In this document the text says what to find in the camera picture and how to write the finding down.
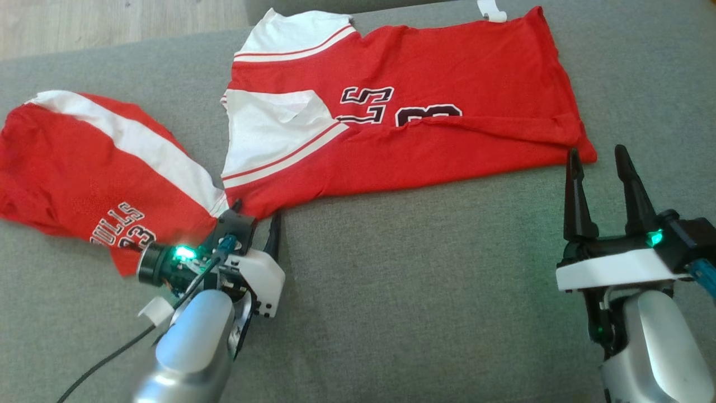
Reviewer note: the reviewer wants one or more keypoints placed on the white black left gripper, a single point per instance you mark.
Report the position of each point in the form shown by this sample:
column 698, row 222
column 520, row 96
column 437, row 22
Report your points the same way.
column 263, row 277

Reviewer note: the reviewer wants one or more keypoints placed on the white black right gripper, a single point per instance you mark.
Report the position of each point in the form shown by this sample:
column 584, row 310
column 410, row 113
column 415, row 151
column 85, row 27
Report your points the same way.
column 615, row 268

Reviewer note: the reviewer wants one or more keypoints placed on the red white basketball jersey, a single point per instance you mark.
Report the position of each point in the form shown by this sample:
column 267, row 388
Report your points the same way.
column 447, row 145

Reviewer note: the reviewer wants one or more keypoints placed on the red Bulls shorts white stripe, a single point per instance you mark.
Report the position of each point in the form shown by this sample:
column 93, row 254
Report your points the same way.
column 72, row 162

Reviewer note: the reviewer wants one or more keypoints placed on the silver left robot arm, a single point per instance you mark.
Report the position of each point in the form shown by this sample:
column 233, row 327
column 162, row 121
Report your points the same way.
column 190, row 341

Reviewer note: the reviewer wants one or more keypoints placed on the large grey sofa seat cushion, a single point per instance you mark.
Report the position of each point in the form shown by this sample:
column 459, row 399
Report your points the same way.
column 419, row 280

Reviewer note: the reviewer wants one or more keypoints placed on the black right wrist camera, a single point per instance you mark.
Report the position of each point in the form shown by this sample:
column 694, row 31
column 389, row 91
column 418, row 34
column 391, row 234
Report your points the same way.
column 691, row 238

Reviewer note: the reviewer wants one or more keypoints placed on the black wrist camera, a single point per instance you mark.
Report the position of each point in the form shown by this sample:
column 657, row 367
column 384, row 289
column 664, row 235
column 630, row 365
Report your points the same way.
column 691, row 238
column 154, row 263

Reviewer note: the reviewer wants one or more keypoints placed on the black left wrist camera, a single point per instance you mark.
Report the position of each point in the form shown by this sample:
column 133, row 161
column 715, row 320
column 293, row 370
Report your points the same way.
column 154, row 263

